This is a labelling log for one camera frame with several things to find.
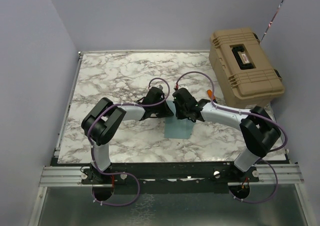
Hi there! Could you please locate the teal envelope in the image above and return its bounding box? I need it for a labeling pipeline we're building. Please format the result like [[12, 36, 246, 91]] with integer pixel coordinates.
[[164, 101, 194, 139]]

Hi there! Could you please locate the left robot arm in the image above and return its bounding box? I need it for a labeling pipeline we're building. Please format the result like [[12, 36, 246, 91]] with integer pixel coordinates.
[[81, 87, 174, 183]]

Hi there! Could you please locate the striped tape strip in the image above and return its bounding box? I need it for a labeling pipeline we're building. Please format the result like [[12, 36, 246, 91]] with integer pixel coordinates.
[[259, 0, 289, 43]]

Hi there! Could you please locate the aluminium rail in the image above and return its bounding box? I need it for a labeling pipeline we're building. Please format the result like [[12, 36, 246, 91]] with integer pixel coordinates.
[[39, 164, 304, 187]]

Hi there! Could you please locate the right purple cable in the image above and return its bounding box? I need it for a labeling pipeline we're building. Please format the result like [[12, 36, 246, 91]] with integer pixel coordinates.
[[174, 71, 288, 203]]

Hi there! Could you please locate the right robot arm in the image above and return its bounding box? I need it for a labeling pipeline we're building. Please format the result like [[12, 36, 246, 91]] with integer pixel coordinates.
[[173, 88, 281, 181]]

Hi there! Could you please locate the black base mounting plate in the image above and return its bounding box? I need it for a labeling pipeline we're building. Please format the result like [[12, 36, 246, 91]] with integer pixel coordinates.
[[81, 162, 259, 194]]

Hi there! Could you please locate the tan plastic tool case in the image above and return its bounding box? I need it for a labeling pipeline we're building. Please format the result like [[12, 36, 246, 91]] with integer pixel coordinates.
[[208, 28, 285, 109]]

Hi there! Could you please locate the orange handled screwdriver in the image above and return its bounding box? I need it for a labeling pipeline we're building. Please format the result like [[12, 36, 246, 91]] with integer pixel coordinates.
[[206, 90, 216, 101]]

